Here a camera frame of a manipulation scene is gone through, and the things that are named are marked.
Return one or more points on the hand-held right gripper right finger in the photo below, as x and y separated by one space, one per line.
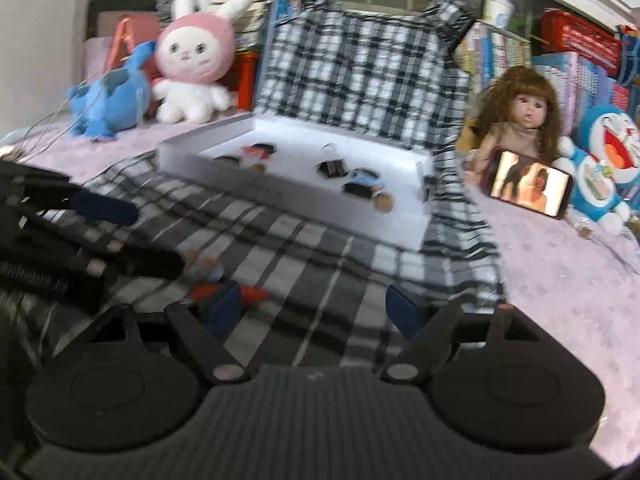
404 312

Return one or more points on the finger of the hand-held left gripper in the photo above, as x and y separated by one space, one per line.
150 260
107 212

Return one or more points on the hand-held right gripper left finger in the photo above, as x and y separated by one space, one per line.
222 311

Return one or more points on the wrinkled brown walnut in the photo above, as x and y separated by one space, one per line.
384 203

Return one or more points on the large black round lid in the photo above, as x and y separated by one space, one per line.
227 160

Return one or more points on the short red toy bottle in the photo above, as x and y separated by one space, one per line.
250 151

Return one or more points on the black binder clip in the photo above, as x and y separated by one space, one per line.
332 169
429 187

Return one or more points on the white cardboard box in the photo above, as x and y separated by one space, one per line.
295 160

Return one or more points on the blue spotted plush toy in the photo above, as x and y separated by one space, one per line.
115 95

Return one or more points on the black binder clip on box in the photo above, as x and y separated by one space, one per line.
429 187

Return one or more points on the pink bedsheet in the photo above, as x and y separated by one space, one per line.
550 285

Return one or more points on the red cased smartphone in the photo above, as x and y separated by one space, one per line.
525 182

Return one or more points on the pink gift bag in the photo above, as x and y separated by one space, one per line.
115 35

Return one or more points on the pink white bunny plush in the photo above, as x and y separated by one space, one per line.
195 55

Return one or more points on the stack of pale books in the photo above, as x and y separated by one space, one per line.
255 25

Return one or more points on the brown haired doll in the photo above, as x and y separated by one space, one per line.
527 105

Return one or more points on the black white plaid cloth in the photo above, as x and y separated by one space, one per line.
350 75

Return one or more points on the row of blue books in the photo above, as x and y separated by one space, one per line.
277 15

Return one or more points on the large blue cat plush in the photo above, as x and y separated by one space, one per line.
610 145

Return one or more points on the row of colourful books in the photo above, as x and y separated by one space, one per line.
575 75

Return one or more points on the red printed box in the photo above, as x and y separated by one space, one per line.
580 37

